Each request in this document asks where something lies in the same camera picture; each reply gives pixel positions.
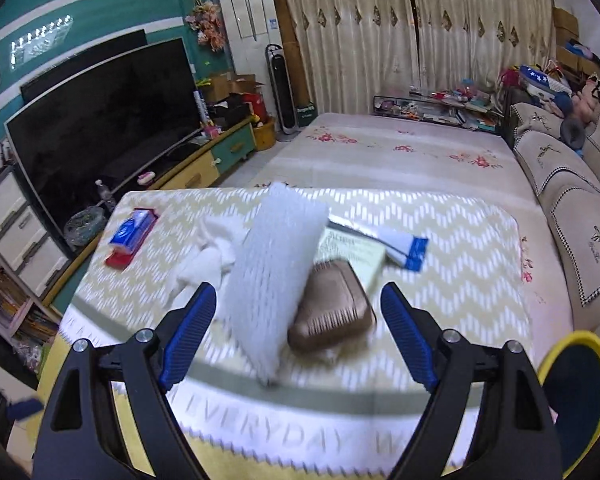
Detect black tower fan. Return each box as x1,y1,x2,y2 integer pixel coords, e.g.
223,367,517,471
266,43,301,136

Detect grey round cushion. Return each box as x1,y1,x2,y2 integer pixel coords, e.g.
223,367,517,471
560,112,588,148

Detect large curved television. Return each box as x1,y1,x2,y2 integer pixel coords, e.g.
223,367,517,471
4,37,203,246

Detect cluttered glass coffee table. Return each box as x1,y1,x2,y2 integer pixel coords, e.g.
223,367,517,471
372,87,503,133

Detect white drawer unit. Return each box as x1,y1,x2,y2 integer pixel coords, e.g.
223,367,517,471
0,164,71,298

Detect glittering wall decoration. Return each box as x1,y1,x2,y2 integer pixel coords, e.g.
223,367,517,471
10,15,74,68

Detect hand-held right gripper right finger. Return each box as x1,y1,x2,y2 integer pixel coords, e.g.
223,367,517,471
380,281,566,480

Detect white cloth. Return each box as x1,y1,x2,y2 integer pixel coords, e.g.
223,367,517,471
167,217,253,311

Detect pile of plush toys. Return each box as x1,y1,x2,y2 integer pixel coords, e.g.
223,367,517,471
550,75,600,126

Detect black bin yellow rim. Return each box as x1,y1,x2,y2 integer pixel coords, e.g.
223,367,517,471
536,330,600,480

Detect blue tissue pack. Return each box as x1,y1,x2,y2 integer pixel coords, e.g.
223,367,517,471
109,210,153,253

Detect pale green booklet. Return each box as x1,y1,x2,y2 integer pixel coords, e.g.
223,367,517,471
316,227,387,293

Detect red box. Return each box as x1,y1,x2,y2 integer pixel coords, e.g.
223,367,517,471
242,92,268,123

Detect green yellow television cabinet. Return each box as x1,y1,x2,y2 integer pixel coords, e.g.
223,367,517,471
50,121,258,306

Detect glass bowl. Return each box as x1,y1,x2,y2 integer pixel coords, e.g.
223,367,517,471
63,207,106,247

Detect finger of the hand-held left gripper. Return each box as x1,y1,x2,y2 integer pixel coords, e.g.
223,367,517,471
0,390,45,461

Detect white foam fruit net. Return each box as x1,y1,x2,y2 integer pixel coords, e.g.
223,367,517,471
219,181,330,386

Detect red flat package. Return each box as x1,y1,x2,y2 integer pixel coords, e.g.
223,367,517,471
104,206,161,271

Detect beige curtain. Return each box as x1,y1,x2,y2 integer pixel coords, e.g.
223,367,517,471
265,0,421,116
410,0,556,106

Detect beige embroidered sofa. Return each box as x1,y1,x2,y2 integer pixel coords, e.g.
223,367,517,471
510,102,600,346

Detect floral bed sheet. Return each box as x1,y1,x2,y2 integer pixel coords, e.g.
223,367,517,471
250,112,563,321

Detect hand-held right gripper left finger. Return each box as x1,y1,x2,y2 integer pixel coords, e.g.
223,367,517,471
30,281,218,480

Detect open cardboard boxes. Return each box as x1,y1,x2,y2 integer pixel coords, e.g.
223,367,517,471
200,74,266,106

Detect hanging flower decoration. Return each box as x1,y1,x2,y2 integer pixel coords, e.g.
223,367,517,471
186,0,227,53

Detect white standing air conditioner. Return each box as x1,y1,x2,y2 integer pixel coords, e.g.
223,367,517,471
216,0,281,78

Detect stacked cardboard boxes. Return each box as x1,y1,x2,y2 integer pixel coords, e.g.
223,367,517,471
552,7,600,78

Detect blue white star bag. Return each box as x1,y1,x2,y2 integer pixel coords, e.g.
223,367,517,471
520,64,571,98

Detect brown comb brush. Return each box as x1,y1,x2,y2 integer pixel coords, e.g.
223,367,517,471
287,259,377,353

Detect shelf of books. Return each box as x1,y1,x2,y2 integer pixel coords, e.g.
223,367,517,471
0,240,63,376

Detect clear water bottle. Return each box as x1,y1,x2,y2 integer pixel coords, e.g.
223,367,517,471
95,179,117,213

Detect yellow basket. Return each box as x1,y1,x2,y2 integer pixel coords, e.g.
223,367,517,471
252,119,277,152

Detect blue white wrapper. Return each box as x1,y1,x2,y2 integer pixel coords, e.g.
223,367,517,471
327,215,429,272

